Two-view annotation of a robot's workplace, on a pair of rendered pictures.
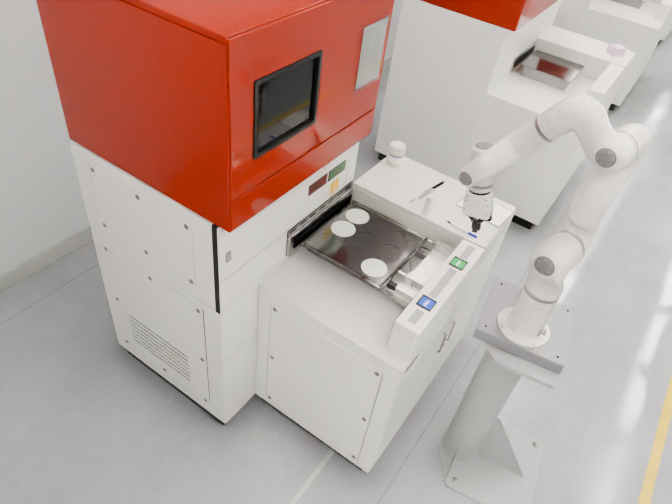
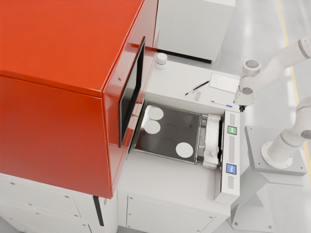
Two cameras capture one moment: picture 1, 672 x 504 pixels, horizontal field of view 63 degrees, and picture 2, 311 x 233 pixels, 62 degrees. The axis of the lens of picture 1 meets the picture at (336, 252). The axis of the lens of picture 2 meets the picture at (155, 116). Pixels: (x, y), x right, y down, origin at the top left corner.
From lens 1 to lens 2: 0.97 m
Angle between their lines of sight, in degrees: 19
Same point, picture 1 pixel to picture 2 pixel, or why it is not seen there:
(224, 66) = (100, 114)
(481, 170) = (261, 85)
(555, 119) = not seen: outside the picture
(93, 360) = not seen: outside the picture
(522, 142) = (289, 62)
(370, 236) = (170, 126)
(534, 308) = (290, 150)
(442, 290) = (234, 154)
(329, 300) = (165, 181)
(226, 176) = (107, 176)
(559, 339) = (295, 155)
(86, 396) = not seen: outside the picture
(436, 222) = (205, 104)
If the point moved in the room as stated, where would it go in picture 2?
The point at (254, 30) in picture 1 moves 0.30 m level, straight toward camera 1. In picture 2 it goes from (117, 63) to (194, 181)
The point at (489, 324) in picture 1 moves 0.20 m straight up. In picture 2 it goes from (260, 161) to (276, 144)
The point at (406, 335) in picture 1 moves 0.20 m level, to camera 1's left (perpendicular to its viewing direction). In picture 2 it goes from (229, 196) to (194, 206)
